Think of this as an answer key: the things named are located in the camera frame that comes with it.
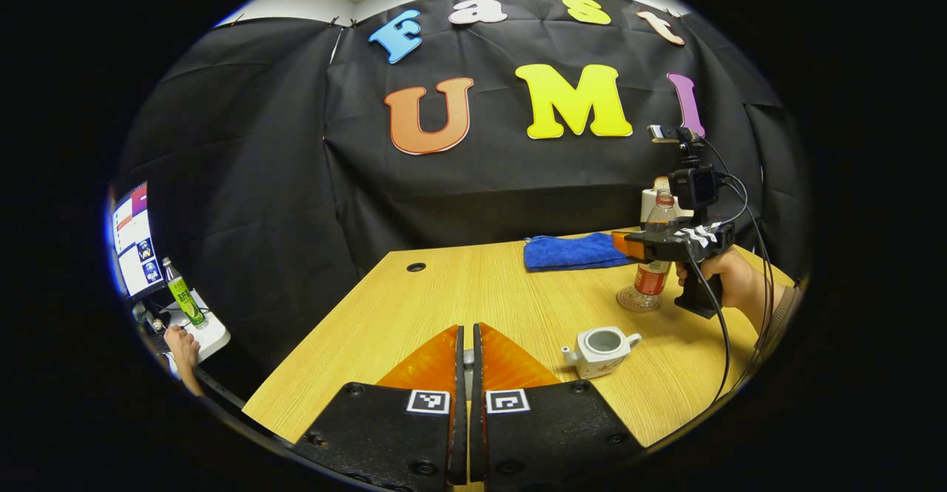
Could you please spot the computer monitor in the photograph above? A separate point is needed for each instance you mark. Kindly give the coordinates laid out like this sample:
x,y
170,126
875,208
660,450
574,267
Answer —
x,y
137,244

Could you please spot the white teacup lid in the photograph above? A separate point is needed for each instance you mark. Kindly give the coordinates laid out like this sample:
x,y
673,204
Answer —
x,y
467,360

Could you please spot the small white desk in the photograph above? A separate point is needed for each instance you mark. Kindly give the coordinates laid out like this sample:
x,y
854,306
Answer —
x,y
211,337

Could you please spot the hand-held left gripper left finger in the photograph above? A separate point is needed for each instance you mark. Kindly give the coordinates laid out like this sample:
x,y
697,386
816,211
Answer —
x,y
385,425

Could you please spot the clear plastic water bottle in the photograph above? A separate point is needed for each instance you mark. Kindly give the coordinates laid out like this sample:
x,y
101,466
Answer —
x,y
652,277

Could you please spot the blue towel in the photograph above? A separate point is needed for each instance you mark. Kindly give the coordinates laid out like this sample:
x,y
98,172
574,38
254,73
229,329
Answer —
x,y
577,251

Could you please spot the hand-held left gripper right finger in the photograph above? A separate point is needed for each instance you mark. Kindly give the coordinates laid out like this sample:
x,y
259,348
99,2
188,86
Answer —
x,y
547,425

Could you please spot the white teacup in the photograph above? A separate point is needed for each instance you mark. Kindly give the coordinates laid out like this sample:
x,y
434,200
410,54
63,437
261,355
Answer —
x,y
601,355

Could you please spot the green drink bottle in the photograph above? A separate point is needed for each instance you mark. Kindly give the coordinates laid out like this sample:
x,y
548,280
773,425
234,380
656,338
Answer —
x,y
185,298

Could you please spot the white toaster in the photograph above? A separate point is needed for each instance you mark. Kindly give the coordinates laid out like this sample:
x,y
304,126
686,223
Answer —
x,y
648,203

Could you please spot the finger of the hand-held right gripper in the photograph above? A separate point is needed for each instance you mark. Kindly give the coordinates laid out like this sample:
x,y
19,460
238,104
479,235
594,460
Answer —
x,y
629,245

